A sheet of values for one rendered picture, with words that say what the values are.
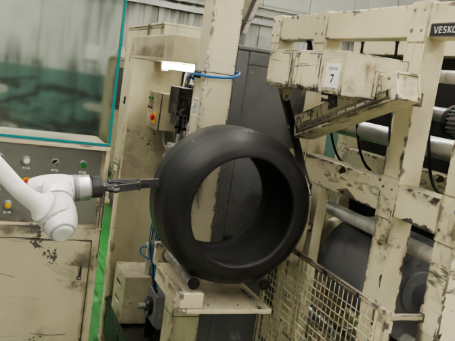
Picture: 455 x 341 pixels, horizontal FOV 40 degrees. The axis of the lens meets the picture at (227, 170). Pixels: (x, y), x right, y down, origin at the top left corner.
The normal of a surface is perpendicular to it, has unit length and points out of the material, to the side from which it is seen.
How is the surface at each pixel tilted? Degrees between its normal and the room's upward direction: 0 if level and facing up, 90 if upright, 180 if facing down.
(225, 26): 90
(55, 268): 90
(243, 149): 80
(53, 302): 90
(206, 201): 90
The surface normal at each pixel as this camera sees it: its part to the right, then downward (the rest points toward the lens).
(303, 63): -0.93, -0.08
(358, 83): 0.35, 0.18
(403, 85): 0.37, -0.13
